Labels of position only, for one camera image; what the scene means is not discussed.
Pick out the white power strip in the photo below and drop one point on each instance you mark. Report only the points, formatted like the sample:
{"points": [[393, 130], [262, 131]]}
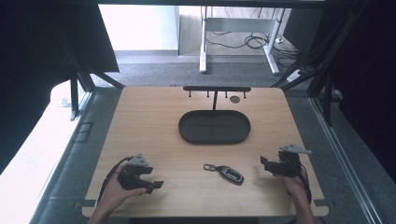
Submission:
{"points": [[294, 75]]}

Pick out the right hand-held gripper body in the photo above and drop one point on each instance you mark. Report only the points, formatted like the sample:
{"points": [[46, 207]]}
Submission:
{"points": [[289, 165]]}

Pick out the person's left hand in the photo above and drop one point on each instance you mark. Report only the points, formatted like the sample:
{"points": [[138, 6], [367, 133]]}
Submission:
{"points": [[113, 194]]}

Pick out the grey round table cap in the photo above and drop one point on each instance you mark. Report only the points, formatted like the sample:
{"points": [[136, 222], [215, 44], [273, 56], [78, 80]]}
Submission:
{"points": [[234, 99]]}

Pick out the aluminium floor rail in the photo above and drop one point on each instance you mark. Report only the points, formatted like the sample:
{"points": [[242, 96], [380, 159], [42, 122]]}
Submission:
{"points": [[339, 155]]}

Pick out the black metal frame stand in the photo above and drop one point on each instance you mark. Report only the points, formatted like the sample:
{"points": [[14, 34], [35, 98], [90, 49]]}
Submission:
{"points": [[81, 77], [323, 65]]}

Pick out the person's right hand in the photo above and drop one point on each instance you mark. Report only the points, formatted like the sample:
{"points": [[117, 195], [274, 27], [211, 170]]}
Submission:
{"points": [[294, 188]]}

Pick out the grey floor outlet cover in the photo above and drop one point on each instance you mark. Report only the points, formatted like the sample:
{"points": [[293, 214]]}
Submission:
{"points": [[84, 132]]}

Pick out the black key rack with tray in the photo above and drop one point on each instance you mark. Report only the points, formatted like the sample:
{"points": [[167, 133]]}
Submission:
{"points": [[214, 127]]}

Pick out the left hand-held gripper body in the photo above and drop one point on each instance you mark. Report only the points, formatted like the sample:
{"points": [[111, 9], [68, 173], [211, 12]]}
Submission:
{"points": [[133, 174]]}

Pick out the white desk frame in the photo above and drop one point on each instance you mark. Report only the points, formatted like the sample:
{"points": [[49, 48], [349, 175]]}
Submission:
{"points": [[238, 24]]}

